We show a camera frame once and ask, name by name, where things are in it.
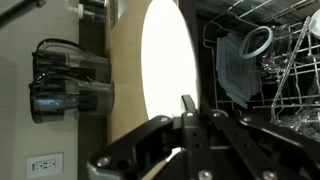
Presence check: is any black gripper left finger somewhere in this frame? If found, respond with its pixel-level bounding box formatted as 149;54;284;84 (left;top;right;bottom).
86;94;218;180

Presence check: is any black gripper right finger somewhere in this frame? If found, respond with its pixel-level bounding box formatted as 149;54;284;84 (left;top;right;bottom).
199;96;320;180

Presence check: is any large white dinner plate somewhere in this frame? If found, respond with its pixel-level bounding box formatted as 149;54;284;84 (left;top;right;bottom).
140;0;200;162

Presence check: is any built-in dishwasher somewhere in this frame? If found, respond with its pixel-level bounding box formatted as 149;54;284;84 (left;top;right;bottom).
178;0;320;180

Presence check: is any blue plastic container lid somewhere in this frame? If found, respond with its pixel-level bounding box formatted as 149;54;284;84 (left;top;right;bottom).
215;32;262;110

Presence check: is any clear glass jar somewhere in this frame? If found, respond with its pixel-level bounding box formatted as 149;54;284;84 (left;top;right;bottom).
259;29;295;78

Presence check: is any clear glass cup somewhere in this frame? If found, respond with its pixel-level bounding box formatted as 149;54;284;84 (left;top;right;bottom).
238;25;275;61

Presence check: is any small soap bottle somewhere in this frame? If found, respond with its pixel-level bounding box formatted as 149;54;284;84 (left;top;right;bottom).
64;0;108;23

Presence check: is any metal wire dishwasher rack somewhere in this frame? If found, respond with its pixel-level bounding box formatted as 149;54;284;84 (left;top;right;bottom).
201;0;320;142

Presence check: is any white wall outlet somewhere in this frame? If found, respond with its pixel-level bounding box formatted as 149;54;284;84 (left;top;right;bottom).
26;152;65;180

